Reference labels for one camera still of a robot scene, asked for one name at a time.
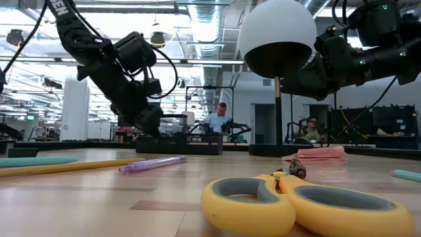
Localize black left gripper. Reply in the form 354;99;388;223
110;78;164;136

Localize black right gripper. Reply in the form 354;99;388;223
280;52;343;101

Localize white globe table lamp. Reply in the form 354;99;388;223
238;0;318;157

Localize purple pen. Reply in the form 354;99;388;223
118;155;187;174

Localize pink sticky note pad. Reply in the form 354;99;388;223
282;145;348;165

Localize black mesh desk organizer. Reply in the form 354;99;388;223
136;114;224;155

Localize yellow pencil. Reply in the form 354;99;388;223
0;157;146;179

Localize teal pen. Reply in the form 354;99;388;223
390;169;421;183
0;156;79;168

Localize yellow handled scissors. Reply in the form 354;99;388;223
201;170;416;237

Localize seated person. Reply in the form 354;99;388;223
297;117;322;143

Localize white room pillar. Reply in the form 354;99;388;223
60;77;90;142

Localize black ceiling spotlight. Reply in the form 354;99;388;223
5;28;24;47
150;32;166;49

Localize standing person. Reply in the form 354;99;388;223
200;102;231;134

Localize black equipment cabinet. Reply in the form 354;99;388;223
328;105;419;149

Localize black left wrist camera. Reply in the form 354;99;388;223
139;78;162;97

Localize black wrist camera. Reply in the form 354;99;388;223
314;25;349;57
139;78;162;97

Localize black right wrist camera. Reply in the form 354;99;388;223
314;25;349;57

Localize black left camera cable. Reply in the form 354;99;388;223
144;44;179;100

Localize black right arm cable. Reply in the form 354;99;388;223
327;75;398;147

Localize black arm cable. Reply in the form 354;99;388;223
2;0;49;77
327;75;398;147

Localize black background stand frame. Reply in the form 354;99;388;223
185;86;235;132

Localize black aluminium table frame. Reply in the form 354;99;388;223
0;140;421;161

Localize silver ventilation duct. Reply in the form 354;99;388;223
189;0;228;109

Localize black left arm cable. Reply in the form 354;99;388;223
2;0;49;77

